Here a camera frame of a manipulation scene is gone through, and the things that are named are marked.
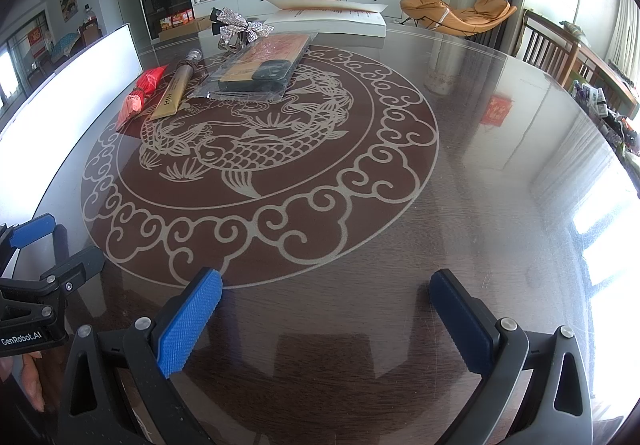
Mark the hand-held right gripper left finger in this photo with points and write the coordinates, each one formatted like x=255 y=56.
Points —
x=190 y=320

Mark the white panel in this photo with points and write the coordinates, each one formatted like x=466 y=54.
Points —
x=65 y=80

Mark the gold brown tube bottle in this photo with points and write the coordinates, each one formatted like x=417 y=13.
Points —
x=175 y=87

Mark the silver glitter bow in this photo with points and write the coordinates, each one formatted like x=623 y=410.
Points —
x=240 y=27

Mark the orange printed box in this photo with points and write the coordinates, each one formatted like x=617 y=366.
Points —
x=183 y=18
x=165 y=23

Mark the framed wall picture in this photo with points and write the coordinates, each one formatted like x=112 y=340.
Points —
x=68 y=0

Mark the cream paper sheet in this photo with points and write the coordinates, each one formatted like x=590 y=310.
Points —
x=325 y=6

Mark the person's left hand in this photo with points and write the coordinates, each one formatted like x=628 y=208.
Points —
x=32 y=382

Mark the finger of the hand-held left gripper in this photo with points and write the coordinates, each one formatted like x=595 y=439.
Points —
x=30 y=231
x=75 y=267

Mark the red plastic packet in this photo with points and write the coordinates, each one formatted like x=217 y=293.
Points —
x=142 y=92

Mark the clear bag with dark box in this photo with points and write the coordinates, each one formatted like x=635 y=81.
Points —
x=260 y=55

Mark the dark wooden chair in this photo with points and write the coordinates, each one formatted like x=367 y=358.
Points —
x=547 y=50

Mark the dark grey case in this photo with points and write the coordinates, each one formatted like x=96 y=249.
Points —
x=255 y=75

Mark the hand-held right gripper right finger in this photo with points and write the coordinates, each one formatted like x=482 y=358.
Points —
x=460 y=325

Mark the white television console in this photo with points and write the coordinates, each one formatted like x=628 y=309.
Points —
x=235 y=2

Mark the orange lounge chair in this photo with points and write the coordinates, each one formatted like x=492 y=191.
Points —
x=450 y=12

